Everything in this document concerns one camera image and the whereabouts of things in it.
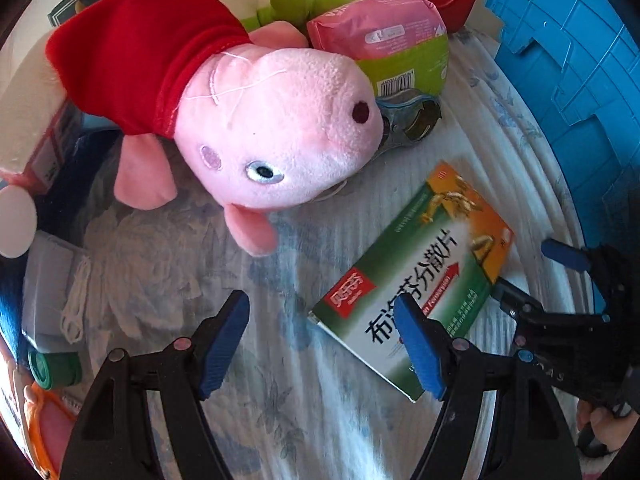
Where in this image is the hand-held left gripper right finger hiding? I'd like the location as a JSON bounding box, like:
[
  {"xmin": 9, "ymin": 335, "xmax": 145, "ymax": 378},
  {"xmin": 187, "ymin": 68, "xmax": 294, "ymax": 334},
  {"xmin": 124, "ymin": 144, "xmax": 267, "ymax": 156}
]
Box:
[{"xmin": 392, "ymin": 294, "xmax": 583, "ymax": 480}]

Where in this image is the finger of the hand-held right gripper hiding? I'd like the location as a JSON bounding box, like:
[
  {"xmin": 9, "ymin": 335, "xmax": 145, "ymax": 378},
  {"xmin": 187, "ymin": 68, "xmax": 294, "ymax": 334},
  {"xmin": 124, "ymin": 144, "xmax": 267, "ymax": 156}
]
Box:
[
  {"xmin": 541, "ymin": 239, "xmax": 622, "ymax": 287},
  {"xmin": 492, "ymin": 278, "xmax": 547, "ymax": 319}
]

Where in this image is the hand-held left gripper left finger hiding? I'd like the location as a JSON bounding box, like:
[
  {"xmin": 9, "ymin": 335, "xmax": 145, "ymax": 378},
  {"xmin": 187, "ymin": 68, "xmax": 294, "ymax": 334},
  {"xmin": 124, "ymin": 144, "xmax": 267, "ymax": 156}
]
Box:
[{"xmin": 60, "ymin": 290, "xmax": 251, "ymax": 480}]

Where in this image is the green orange medicine box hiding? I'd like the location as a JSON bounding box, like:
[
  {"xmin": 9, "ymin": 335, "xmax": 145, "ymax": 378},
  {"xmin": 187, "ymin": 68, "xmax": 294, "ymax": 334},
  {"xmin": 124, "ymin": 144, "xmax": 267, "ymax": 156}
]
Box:
[{"xmin": 307, "ymin": 160, "xmax": 516, "ymax": 403}]

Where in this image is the blue plastic storage crate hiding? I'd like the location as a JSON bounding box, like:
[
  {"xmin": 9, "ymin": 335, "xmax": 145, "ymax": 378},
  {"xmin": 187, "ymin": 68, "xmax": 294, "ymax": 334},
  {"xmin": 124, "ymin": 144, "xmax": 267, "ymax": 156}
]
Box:
[{"xmin": 484, "ymin": 0, "xmax": 640, "ymax": 261}]

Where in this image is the person's right hand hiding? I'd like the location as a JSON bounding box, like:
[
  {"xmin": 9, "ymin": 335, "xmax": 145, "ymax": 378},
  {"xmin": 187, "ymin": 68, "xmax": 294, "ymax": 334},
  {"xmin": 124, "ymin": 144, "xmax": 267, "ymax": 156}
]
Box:
[{"xmin": 576, "ymin": 395, "xmax": 638, "ymax": 458}]

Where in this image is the green capped bottle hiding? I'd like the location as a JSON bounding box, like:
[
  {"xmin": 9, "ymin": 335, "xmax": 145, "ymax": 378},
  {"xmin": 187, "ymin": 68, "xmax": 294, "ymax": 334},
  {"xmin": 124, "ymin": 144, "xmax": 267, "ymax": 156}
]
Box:
[{"xmin": 27, "ymin": 350, "xmax": 83, "ymax": 390}]

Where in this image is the light blue face mask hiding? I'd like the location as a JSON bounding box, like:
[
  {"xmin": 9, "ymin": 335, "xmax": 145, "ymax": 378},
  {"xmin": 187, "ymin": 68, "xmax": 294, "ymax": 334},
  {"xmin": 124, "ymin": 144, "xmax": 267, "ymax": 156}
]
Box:
[{"xmin": 22, "ymin": 232, "xmax": 93, "ymax": 348}]

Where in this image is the orange plastic toy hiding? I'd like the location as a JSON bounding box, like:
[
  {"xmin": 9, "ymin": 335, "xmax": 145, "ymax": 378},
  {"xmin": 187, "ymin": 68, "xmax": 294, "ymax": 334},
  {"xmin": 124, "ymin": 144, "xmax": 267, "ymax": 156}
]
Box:
[{"xmin": 22, "ymin": 385, "xmax": 81, "ymax": 480}]

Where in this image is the pink pig plush red dress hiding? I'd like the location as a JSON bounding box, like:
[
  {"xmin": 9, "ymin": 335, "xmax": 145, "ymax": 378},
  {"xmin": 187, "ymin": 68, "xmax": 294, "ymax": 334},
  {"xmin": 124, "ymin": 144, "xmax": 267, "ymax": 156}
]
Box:
[{"xmin": 45, "ymin": 0, "xmax": 385, "ymax": 257}]

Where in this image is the white bottle dark label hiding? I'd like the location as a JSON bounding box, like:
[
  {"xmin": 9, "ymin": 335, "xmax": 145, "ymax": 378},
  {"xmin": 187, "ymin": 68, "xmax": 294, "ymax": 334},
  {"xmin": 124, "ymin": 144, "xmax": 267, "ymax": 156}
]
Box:
[{"xmin": 0, "ymin": 185, "xmax": 38, "ymax": 259}]

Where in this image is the pink tissue pack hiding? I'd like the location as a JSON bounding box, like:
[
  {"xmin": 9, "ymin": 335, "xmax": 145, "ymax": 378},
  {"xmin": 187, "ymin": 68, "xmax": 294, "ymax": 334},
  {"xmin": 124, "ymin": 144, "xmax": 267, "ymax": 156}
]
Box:
[{"xmin": 0, "ymin": 50, "xmax": 86, "ymax": 196}]

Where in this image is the pink green soft packet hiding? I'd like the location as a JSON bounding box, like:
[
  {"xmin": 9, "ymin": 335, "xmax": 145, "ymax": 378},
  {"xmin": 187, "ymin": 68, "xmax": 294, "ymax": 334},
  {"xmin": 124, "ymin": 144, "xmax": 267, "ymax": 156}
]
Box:
[{"xmin": 306, "ymin": 0, "xmax": 451, "ymax": 98}]

